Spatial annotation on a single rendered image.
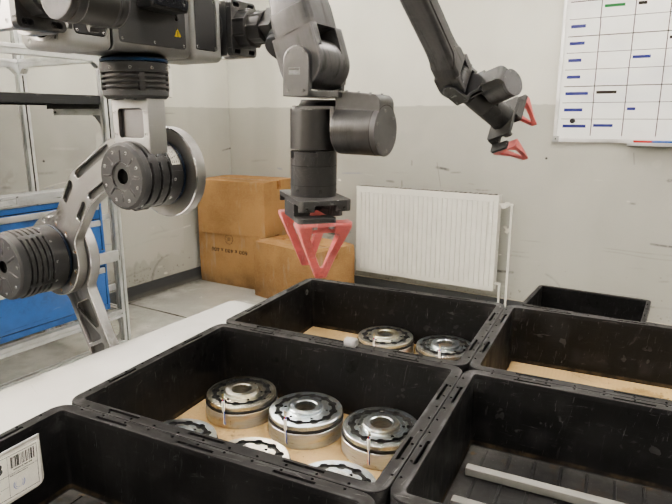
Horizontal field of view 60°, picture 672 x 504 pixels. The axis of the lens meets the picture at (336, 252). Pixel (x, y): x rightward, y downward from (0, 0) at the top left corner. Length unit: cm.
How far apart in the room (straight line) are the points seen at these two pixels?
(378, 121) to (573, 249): 318
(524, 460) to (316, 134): 48
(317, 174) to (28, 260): 106
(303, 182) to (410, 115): 333
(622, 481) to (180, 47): 110
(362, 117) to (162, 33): 71
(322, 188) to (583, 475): 47
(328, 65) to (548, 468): 56
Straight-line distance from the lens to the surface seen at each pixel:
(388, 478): 58
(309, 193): 70
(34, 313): 289
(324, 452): 80
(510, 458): 82
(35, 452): 74
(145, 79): 127
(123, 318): 315
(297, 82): 69
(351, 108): 67
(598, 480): 81
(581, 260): 378
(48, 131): 386
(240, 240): 435
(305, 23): 70
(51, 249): 167
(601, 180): 370
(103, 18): 101
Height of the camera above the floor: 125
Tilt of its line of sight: 13 degrees down
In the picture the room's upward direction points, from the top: straight up
